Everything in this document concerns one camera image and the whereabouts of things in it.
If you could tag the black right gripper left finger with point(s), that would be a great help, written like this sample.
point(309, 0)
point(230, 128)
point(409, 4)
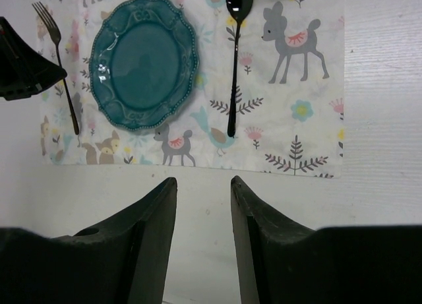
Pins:
point(122, 259)

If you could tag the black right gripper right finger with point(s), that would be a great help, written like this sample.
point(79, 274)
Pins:
point(282, 261)

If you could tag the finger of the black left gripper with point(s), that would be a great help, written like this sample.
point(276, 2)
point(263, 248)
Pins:
point(24, 72)

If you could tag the dark metal fork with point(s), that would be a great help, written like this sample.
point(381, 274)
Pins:
point(55, 36)

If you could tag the teal scalloped ceramic plate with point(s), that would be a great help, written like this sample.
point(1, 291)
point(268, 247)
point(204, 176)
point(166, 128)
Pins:
point(143, 63)

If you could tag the animal print cloth placemat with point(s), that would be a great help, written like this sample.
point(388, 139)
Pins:
point(289, 95)

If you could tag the black metal spoon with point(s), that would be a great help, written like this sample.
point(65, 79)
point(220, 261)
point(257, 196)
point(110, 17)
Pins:
point(239, 10)

